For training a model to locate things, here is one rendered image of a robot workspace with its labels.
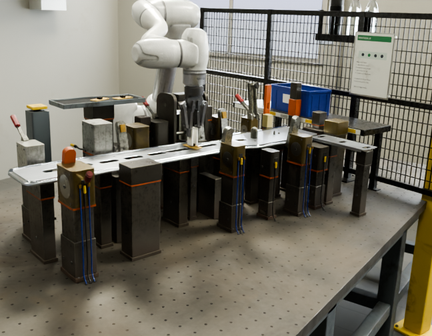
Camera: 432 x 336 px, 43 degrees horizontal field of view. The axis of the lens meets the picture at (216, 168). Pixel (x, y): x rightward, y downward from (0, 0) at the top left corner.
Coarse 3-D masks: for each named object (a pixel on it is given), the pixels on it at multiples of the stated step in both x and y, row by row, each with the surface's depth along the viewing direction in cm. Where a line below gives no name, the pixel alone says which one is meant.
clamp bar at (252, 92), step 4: (248, 84) 252; (252, 84) 253; (256, 84) 249; (248, 88) 252; (252, 88) 253; (256, 88) 250; (248, 92) 253; (252, 92) 253; (256, 92) 254; (248, 96) 253; (252, 96) 252; (256, 96) 254; (248, 100) 254; (252, 100) 252; (256, 100) 254; (252, 104) 253; (256, 104) 254; (252, 108) 253; (256, 108) 254; (252, 112) 253; (256, 112) 255; (256, 116) 255; (252, 120) 254
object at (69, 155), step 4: (64, 148) 167; (68, 148) 167; (72, 148) 168; (64, 152) 166; (68, 152) 166; (72, 152) 167; (64, 156) 166; (68, 156) 167; (72, 156) 168; (64, 160) 167; (68, 160) 167; (72, 160) 168
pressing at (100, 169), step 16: (272, 128) 258; (288, 128) 261; (176, 144) 222; (208, 144) 225; (256, 144) 227; (272, 144) 230; (80, 160) 194; (96, 160) 195; (112, 160) 197; (128, 160) 196; (160, 160) 199; (176, 160) 202; (16, 176) 174; (32, 176) 174; (48, 176) 174
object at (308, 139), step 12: (300, 144) 224; (288, 156) 230; (300, 156) 225; (300, 168) 227; (288, 180) 233; (300, 180) 228; (288, 192) 234; (300, 192) 229; (288, 204) 235; (300, 204) 231
